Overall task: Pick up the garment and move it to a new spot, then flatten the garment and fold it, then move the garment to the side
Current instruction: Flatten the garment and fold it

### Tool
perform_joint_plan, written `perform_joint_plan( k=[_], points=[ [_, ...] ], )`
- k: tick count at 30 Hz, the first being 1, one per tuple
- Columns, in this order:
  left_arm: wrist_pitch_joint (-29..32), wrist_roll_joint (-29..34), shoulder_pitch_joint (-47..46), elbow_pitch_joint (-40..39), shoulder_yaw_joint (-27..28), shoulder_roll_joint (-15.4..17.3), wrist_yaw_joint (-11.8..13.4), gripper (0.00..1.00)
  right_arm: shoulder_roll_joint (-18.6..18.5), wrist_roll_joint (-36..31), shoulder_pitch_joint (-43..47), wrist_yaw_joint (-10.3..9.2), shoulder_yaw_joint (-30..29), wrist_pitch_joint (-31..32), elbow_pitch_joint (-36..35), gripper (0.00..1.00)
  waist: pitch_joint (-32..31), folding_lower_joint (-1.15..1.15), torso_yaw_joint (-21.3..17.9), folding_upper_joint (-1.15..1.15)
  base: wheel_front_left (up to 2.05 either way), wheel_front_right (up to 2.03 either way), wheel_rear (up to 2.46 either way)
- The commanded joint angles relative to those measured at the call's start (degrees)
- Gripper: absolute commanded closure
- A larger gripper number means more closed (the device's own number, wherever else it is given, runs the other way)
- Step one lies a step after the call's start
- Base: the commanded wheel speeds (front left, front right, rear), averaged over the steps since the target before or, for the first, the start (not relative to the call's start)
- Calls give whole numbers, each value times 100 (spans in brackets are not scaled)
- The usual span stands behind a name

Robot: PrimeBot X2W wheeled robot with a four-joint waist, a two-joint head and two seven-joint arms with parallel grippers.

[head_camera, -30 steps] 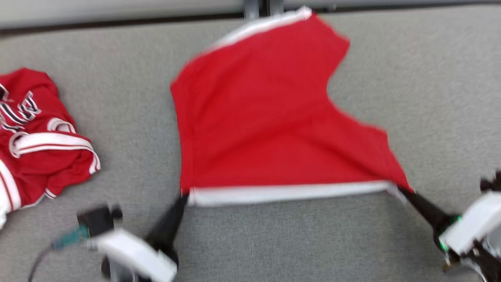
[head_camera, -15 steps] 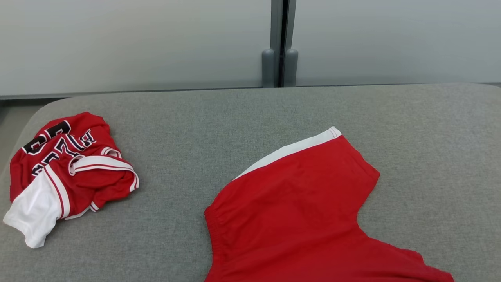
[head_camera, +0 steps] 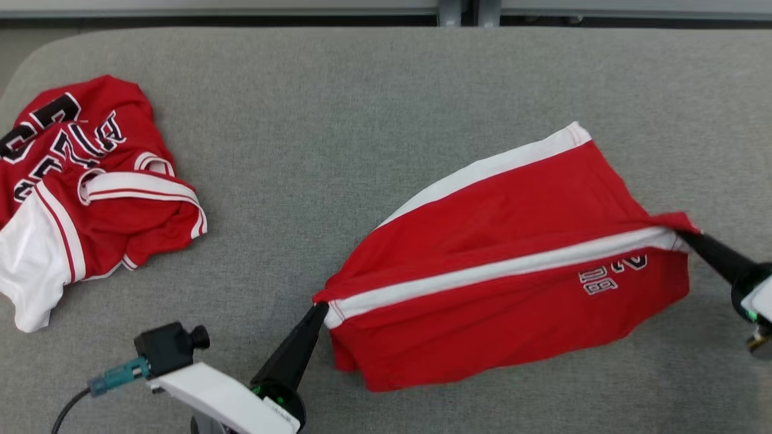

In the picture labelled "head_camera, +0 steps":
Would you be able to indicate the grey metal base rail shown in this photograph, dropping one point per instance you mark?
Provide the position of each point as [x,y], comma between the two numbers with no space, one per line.
[633,8]
[211,7]

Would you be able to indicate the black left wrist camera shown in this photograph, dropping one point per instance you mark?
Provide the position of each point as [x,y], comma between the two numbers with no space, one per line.
[166,348]

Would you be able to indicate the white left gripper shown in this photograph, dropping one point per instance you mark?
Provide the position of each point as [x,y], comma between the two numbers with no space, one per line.
[223,398]

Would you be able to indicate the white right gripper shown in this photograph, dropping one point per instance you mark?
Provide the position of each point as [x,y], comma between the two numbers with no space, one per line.
[759,295]

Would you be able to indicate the red shorts with white stripes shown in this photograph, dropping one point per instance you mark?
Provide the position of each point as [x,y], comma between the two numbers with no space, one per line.
[482,337]

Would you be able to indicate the grey metal frame post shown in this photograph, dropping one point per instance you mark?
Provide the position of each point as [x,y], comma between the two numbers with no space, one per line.
[488,12]
[449,12]

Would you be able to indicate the grey fabric sofa cushion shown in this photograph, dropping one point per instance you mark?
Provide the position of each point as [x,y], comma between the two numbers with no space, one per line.
[362,150]

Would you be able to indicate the red basketball jersey white sleeves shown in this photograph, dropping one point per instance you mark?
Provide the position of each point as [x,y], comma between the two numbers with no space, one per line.
[120,223]

